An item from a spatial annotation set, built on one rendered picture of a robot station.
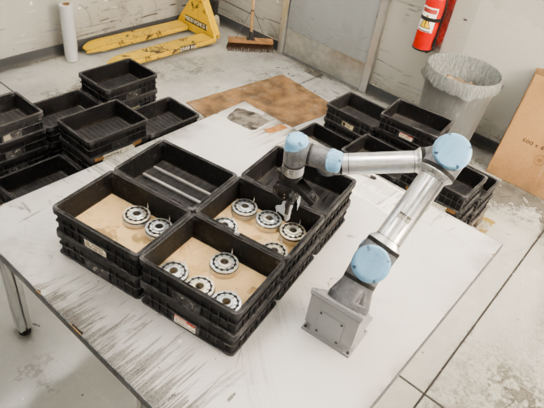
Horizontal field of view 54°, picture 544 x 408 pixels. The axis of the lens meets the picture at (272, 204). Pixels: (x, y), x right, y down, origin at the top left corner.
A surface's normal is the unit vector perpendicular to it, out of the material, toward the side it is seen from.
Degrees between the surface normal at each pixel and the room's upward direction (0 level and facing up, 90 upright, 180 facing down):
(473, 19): 90
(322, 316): 90
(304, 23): 90
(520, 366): 0
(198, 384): 0
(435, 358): 0
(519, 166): 73
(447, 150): 41
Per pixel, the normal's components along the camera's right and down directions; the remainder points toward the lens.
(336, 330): -0.58, 0.46
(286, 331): 0.13, -0.77
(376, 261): -0.23, 0.03
